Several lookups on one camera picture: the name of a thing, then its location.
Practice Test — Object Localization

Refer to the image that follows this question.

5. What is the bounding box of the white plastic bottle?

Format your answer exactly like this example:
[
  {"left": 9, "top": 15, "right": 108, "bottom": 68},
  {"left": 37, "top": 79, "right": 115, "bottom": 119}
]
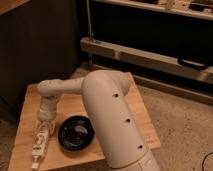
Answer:
[{"left": 31, "top": 125, "right": 50, "bottom": 171}]

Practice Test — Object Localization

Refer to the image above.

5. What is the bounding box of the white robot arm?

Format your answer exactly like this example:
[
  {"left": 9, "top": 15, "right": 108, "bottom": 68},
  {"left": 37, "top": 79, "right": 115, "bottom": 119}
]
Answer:
[{"left": 37, "top": 70, "right": 160, "bottom": 171}]

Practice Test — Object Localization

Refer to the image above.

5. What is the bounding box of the black ceramic bowl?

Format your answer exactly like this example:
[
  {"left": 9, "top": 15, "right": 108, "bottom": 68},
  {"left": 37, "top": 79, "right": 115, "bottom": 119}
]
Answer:
[{"left": 57, "top": 115, "right": 95, "bottom": 152}]

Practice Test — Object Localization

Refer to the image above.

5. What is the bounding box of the upper wooden shelf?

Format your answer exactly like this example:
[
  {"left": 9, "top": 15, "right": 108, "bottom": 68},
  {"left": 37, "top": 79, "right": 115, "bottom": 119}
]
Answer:
[{"left": 95, "top": 0, "right": 213, "bottom": 21}]

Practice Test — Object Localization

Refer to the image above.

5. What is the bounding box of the wooden table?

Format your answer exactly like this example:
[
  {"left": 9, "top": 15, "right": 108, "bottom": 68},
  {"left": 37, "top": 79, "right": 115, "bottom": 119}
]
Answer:
[{"left": 8, "top": 73, "right": 161, "bottom": 171}]

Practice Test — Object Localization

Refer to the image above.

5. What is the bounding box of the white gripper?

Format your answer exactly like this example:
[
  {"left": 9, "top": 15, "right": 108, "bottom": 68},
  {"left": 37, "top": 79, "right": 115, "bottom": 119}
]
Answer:
[{"left": 34, "top": 97, "right": 59, "bottom": 135}]

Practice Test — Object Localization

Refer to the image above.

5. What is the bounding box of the metal shelf rail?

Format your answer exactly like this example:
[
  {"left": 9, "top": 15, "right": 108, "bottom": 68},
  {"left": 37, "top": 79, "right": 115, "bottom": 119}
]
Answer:
[{"left": 80, "top": 37, "right": 213, "bottom": 84}]

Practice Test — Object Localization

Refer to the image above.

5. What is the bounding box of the vertical metal pole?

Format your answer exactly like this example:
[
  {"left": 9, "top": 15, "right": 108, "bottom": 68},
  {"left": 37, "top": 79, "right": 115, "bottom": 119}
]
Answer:
[{"left": 86, "top": 0, "right": 94, "bottom": 41}]

